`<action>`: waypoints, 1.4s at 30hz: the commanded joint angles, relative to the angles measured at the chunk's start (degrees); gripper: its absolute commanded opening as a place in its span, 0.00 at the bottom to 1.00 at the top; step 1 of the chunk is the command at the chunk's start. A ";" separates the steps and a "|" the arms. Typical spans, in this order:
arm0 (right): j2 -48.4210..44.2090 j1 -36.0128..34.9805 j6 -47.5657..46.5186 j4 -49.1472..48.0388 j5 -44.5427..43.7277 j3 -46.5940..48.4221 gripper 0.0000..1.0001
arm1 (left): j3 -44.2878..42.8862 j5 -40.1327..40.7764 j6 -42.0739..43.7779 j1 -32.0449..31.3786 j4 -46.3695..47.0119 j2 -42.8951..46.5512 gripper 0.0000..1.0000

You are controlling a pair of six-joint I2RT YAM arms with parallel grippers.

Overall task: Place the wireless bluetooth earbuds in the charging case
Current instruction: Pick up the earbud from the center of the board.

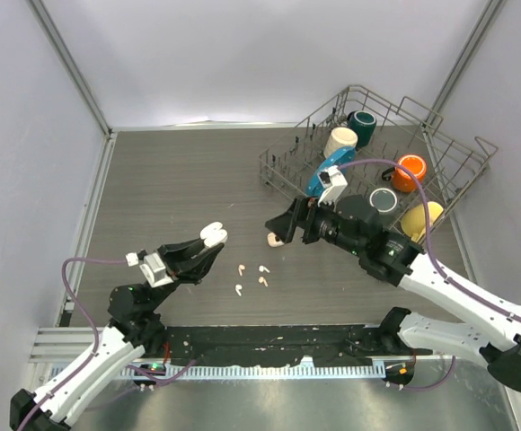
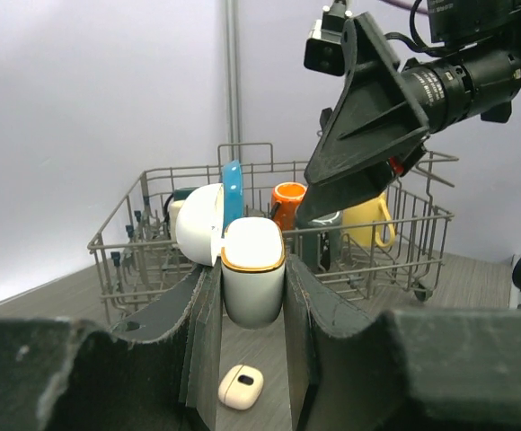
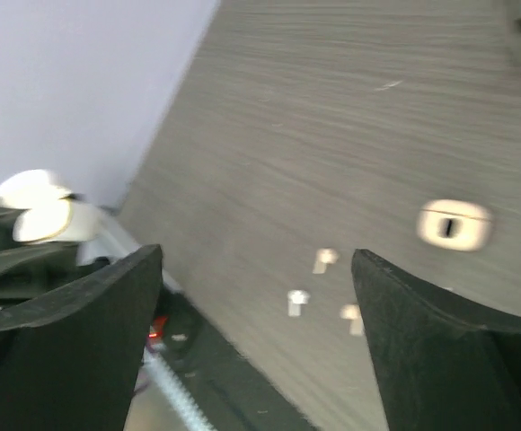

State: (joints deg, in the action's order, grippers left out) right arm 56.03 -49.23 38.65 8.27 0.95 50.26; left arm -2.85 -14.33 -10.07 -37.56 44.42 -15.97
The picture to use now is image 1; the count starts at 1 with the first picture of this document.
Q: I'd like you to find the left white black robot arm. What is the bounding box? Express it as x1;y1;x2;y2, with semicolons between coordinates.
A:
9;223;228;430

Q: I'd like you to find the cream mug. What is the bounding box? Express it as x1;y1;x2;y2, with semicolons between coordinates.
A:
323;127;358;158

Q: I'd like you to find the grey wire dish rack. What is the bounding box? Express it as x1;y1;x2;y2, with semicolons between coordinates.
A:
259;85;498;232

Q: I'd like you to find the white slotted cable duct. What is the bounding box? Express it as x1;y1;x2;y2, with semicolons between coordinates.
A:
51;362;386;381

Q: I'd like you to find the grey green mug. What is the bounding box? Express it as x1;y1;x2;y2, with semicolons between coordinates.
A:
368;188;398;216

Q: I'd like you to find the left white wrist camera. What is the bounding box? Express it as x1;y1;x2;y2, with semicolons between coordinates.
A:
125;251;174;288

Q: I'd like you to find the blue polka dot plate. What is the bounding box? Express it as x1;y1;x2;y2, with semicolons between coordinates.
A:
305;146;356;197

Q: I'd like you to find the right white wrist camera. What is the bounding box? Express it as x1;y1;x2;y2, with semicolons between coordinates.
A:
318;165;348;207

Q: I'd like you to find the aluminium frame rail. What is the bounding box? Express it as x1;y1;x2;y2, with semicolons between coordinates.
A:
29;327;94;363

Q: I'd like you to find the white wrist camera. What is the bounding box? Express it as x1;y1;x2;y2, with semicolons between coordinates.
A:
125;251;174;288
318;165;348;207

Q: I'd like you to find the yellow mug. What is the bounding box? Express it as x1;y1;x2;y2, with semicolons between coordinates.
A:
399;201;445;247

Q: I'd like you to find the pink earbud charging case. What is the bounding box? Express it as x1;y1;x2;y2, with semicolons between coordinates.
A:
267;232;285;248

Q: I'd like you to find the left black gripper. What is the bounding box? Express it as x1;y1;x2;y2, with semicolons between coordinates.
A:
146;233;223;312

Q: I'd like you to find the dark teal mug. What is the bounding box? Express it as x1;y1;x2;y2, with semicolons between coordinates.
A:
347;110;376;149

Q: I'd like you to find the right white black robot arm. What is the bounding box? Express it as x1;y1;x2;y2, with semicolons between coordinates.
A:
265;195;521;392

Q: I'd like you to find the black mounting base plate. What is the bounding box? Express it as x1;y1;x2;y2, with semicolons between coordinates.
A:
144;324;432;368

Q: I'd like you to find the orange mug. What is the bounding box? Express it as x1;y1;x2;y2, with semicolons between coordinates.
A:
381;154;428;193

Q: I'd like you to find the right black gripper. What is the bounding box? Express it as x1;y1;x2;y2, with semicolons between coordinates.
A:
267;192;364;256

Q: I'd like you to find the white earbud charging case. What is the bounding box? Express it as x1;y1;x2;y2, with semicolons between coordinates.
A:
199;222;228;248

